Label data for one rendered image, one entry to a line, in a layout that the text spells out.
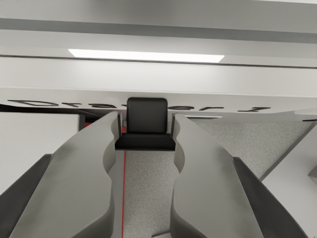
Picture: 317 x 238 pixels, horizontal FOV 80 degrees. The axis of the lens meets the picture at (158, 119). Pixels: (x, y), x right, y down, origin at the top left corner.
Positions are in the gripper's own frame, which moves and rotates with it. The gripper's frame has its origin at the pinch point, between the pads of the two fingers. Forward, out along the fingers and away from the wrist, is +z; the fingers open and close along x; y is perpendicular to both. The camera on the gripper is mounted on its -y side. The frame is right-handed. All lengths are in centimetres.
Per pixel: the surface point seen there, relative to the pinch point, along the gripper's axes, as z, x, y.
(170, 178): 60, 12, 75
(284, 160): 63, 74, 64
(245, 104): 3.3, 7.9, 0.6
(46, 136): 11.7, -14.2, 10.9
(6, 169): 9.0, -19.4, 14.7
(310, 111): 6.8, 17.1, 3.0
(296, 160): 63, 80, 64
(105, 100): 3.4, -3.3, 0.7
